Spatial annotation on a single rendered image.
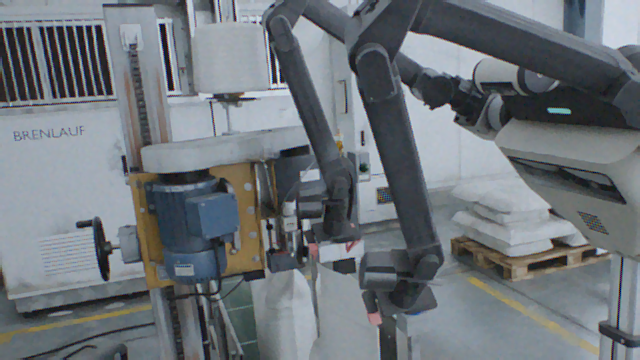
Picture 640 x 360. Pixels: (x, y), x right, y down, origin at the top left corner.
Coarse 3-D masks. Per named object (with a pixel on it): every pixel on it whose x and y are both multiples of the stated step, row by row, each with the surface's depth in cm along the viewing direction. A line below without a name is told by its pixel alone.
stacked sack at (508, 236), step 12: (552, 216) 430; (480, 228) 430; (492, 228) 418; (504, 228) 408; (516, 228) 407; (528, 228) 408; (540, 228) 407; (552, 228) 410; (564, 228) 413; (576, 228) 422; (492, 240) 417; (504, 240) 402; (516, 240) 397; (528, 240) 402; (540, 240) 409
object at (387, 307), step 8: (376, 296) 105; (384, 296) 105; (392, 296) 103; (400, 296) 101; (408, 296) 100; (424, 296) 107; (384, 304) 104; (392, 304) 104; (400, 304) 103; (408, 304) 103; (416, 304) 105; (424, 304) 106; (384, 312) 103; (392, 312) 103; (400, 312) 104
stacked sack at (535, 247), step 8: (464, 232) 467; (480, 240) 443; (544, 240) 422; (496, 248) 424; (504, 248) 415; (512, 248) 412; (520, 248) 413; (528, 248) 415; (536, 248) 417; (544, 248) 419
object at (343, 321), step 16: (320, 272) 160; (336, 272) 152; (320, 288) 154; (336, 288) 154; (352, 288) 148; (320, 304) 138; (336, 304) 156; (352, 304) 150; (320, 320) 140; (336, 320) 131; (352, 320) 126; (320, 336) 144; (336, 336) 133; (352, 336) 128; (368, 336) 122; (320, 352) 151; (336, 352) 134; (352, 352) 129; (368, 352) 124
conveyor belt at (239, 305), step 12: (240, 276) 342; (228, 288) 323; (240, 288) 322; (228, 300) 306; (240, 300) 304; (252, 300) 304; (228, 312) 290; (240, 312) 289; (252, 312) 288; (240, 324) 275; (252, 324) 274; (240, 336) 262; (252, 336) 261; (252, 348) 249
